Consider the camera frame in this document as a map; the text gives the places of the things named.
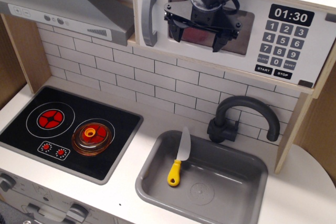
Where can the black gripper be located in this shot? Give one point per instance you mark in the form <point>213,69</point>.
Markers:
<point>216,16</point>

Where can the grey oven door handle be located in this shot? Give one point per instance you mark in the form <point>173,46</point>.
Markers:
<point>47,215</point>

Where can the grey oven knob left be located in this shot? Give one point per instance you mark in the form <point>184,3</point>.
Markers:
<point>7,182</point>

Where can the wooden microwave cabinet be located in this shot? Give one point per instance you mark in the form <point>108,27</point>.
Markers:
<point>195,89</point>

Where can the yellow handled toy knife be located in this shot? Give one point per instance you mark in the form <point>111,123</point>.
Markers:
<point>173,178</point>

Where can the black toy stovetop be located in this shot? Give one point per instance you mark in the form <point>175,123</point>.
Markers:
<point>43,129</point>

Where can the grey range hood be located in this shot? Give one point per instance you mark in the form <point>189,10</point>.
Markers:
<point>104,19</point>

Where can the amber glass pot lid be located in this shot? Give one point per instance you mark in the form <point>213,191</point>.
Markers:
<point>92,139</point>

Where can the grey oven knob right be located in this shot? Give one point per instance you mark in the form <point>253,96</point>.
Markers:
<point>77,213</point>

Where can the grey oven knob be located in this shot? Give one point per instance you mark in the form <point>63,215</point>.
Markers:
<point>77,213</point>
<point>7,182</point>

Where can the grey toy sink basin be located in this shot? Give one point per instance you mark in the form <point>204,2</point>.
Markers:
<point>218,184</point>

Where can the white toy microwave door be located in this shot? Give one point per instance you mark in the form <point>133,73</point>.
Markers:
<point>288,41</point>

